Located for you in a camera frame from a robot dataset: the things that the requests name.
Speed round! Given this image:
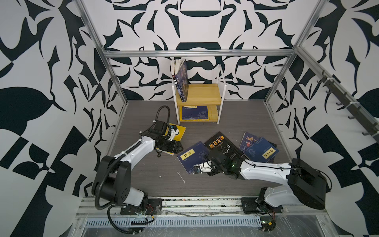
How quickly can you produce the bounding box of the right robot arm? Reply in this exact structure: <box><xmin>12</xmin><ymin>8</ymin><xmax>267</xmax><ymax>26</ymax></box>
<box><xmin>197</xmin><ymin>150</ymin><xmax>331</xmax><ymax>210</ymax></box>

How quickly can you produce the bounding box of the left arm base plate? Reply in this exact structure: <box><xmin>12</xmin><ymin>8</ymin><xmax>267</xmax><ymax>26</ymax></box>
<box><xmin>120</xmin><ymin>198</ymin><xmax>163</xmax><ymax>215</ymax></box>

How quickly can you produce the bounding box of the white wooden bookshelf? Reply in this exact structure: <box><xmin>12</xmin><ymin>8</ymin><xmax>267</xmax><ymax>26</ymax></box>
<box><xmin>172</xmin><ymin>65</ymin><xmax>227</xmax><ymax>124</ymax></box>

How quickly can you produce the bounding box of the purple book under right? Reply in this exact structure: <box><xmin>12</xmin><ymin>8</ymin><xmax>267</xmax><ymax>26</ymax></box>
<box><xmin>239</xmin><ymin>132</ymin><xmax>277</xmax><ymax>163</ymax></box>

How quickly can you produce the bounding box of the aluminium frame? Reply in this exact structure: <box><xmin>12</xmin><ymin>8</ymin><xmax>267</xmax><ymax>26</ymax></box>
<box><xmin>72</xmin><ymin>0</ymin><xmax>379</xmax><ymax>143</ymax></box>

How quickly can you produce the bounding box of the white cable duct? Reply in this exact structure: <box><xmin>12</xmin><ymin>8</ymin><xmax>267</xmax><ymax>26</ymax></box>
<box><xmin>84</xmin><ymin>215</ymin><xmax>263</xmax><ymax>228</ymax></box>

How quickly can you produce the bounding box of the small electronics board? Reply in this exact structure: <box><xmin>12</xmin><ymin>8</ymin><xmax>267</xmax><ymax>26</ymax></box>
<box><xmin>260</xmin><ymin>215</ymin><xmax>276</xmax><ymax>232</ymax></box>

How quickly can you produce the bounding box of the navy book yellow label right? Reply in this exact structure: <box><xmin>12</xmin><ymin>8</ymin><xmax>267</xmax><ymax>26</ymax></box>
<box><xmin>243</xmin><ymin>137</ymin><xmax>279</xmax><ymax>163</ymax></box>

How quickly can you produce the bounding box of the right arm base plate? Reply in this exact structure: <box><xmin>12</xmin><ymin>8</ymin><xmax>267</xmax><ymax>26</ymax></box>
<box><xmin>240</xmin><ymin>197</ymin><xmax>283</xmax><ymax>214</ymax></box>

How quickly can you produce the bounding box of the black Murphy's law book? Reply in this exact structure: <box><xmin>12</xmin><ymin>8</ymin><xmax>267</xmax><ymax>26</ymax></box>
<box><xmin>204</xmin><ymin>131</ymin><xmax>244</xmax><ymax>162</ymax></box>

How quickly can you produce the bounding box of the black book leaning on shelf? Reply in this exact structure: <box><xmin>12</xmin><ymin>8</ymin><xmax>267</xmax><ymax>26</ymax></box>
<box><xmin>171</xmin><ymin>59</ymin><xmax>181</xmax><ymax>91</ymax></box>

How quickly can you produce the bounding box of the black corrugated cable hose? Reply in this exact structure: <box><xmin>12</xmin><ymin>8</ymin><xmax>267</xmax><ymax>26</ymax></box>
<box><xmin>94</xmin><ymin>105</ymin><xmax>172</xmax><ymax>235</ymax></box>

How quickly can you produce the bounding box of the black hook rail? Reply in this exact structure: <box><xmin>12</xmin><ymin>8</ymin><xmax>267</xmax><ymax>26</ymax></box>
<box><xmin>317</xmin><ymin>70</ymin><xmax>379</xmax><ymax>143</ymax></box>

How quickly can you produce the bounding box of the purple Guiguzi portrait book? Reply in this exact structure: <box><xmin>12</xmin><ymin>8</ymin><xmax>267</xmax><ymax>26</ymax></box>
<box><xmin>176</xmin><ymin>59</ymin><xmax>189</xmax><ymax>102</ymax></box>

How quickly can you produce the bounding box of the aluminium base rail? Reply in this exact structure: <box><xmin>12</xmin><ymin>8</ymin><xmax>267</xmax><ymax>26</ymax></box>
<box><xmin>75</xmin><ymin>195</ymin><xmax>326</xmax><ymax>217</ymax></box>

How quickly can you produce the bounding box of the navy Yijing book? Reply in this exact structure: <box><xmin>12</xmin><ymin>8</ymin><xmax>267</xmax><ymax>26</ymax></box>
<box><xmin>177</xmin><ymin>142</ymin><xmax>209</xmax><ymax>174</ymax></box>

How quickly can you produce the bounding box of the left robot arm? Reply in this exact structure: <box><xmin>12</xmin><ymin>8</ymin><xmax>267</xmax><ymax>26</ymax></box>
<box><xmin>91</xmin><ymin>120</ymin><xmax>185</xmax><ymax>210</ymax></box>

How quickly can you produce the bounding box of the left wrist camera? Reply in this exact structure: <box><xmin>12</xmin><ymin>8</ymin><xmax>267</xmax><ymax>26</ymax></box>
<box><xmin>167</xmin><ymin>125</ymin><xmax>180</xmax><ymax>141</ymax></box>

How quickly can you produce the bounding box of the yellow cartoon cover book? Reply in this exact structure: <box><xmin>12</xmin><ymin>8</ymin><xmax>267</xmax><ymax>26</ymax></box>
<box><xmin>163</xmin><ymin>123</ymin><xmax>186</xmax><ymax>156</ymax></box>

